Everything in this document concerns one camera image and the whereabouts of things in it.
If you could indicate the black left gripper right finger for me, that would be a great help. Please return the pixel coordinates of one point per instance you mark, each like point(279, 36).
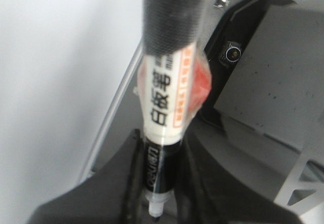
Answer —
point(207, 193)

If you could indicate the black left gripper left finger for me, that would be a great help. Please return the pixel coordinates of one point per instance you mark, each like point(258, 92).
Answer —
point(111, 195)

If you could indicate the white whiteboard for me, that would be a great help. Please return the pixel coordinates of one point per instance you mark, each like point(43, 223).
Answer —
point(62, 62)

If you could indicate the black white whiteboard marker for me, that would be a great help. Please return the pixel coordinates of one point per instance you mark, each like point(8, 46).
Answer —
point(171, 30)

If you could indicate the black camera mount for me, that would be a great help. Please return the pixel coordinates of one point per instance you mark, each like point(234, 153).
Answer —
point(227, 45)

